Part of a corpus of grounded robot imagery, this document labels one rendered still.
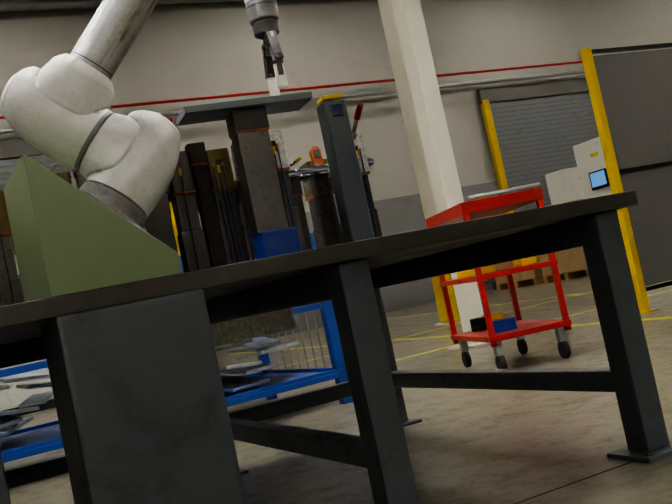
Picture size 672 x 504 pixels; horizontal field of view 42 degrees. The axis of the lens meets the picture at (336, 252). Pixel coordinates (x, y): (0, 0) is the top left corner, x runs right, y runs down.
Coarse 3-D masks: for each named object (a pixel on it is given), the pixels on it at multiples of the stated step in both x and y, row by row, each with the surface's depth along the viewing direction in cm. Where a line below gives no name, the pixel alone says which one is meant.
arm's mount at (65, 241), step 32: (32, 160) 171; (32, 192) 170; (64, 192) 173; (32, 224) 174; (64, 224) 172; (96, 224) 175; (128, 224) 178; (32, 256) 181; (64, 256) 171; (96, 256) 174; (128, 256) 177; (160, 256) 180; (32, 288) 188; (64, 288) 171; (96, 288) 173
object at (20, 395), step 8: (16, 264) 988; (40, 360) 985; (0, 384) 964; (8, 384) 968; (16, 384) 971; (0, 392) 963; (8, 392) 967; (16, 392) 970; (24, 392) 974; (32, 392) 977; (40, 392) 981; (0, 400) 962; (8, 400) 965; (16, 400) 969; (24, 400) 972; (48, 400) 986; (0, 408) 962; (8, 408) 965; (16, 408) 971; (40, 408) 981; (48, 408) 985
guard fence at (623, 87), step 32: (608, 64) 656; (640, 64) 669; (608, 96) 651; (640, 96) 665; (608, 128) 644; (640, 128) 660; (608, 160) 642; (640, 160) 656; (640, 192) 652; (640, 224) 648; (640, 256) 644; (640, 288) 636
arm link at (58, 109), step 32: (128, 0) 188; (96, 32) 188; (128, 32) 190; (64, 64) 185; (96, 64) 188; (32, 96) 183; (64, 96) 184; (96, 96) 187; (32, 128) 184; (64, 128) 184; (96, 128) 186; (64, 160) 188
